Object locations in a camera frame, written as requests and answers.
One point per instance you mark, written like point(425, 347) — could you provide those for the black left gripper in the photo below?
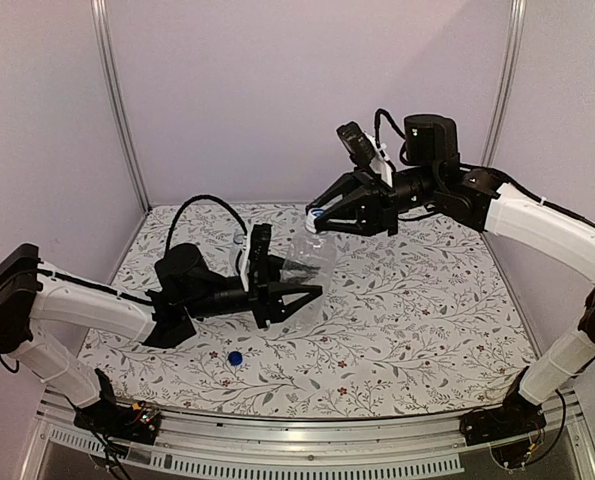
point(269, 303)

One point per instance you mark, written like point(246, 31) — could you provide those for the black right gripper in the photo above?
point(374, 205)

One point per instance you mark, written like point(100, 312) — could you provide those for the clear bottle white cap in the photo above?
point(310, 260)

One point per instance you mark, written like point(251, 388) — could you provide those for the Pepsi bottle blue label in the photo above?
point(237, 250)

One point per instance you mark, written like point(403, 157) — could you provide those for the blue bottle cap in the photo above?
point(235, 358)

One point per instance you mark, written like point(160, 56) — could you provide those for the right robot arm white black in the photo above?
point(485, 199)

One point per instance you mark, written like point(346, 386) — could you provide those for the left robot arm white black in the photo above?
point(33, 291)

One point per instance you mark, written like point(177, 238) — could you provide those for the floral patterned table mat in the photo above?
point(416, 323)

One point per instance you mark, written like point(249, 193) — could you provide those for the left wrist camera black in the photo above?
point(253, 252)

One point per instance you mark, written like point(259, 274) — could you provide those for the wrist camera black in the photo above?
point(253, 252)
point(365, 152)

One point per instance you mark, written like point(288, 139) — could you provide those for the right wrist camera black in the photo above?
point(365, 152)

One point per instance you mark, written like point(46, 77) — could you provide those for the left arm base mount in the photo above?
point(138, 423)

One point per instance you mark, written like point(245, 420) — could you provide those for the aluminium front rail frame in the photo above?
point(205, 445)

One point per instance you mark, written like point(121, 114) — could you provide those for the right aluminium corner post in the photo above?
point(508, 72)

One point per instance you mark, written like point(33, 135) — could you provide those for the aluminium corner post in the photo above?
point(99, 10)
point(508, 72)

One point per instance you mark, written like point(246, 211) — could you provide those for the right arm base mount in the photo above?
point(515, 433)

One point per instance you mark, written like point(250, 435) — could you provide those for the left aluminium corner post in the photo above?
point(99, 10)

